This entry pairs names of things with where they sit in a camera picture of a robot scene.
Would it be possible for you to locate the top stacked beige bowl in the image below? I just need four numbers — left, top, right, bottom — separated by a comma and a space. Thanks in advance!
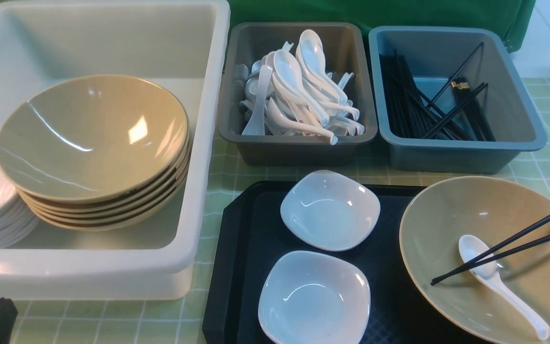
0, 75, 191, 203

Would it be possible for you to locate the stacked beige bowl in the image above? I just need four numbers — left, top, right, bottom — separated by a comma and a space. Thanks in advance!
31, 165, 189, 231
28, 158, 190, 222
18, 136, 192, 217
0, 75, 191, 203

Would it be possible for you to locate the white square dish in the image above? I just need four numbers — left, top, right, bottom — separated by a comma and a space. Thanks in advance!
257, 250, 371, 344
280, 170, 381, 252

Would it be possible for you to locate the blue-grey chopstick bin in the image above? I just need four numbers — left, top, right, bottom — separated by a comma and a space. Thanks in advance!
368, 26, 547, 174

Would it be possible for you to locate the black chopstick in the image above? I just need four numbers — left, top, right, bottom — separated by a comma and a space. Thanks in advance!
486, 214, 550, 256
430, 235, 550, 286

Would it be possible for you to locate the large white plastic tub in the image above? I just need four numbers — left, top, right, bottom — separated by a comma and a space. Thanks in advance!
0, 0, 231, 301

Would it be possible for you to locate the white soup spoon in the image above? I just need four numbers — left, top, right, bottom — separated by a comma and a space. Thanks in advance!
458, 235, 550, 341

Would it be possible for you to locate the pile of white spoons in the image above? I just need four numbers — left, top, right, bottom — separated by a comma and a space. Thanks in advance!
233, 29, 365, 145

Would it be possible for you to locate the grey spoon bin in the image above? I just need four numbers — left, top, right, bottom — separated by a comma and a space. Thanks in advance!
216, 22, 378, 166

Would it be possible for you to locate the bundle of black chopsticks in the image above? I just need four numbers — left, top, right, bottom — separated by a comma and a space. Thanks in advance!
379, 42, 495, 142

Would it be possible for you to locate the green backdrop cloth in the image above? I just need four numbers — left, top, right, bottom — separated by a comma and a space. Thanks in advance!
229, 0, 536, 53

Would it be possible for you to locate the beige noodle bowl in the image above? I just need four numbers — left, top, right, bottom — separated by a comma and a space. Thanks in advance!
399, 176, 550, 344

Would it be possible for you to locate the white square dish front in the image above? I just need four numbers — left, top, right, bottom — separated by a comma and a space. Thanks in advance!
257, 250, 371, 344

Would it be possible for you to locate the green checkered tablecloth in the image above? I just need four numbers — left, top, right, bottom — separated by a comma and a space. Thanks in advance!
11, 77, 550, 344

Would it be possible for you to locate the black serving tray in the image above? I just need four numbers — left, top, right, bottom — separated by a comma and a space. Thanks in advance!
202, 181, 461, 344

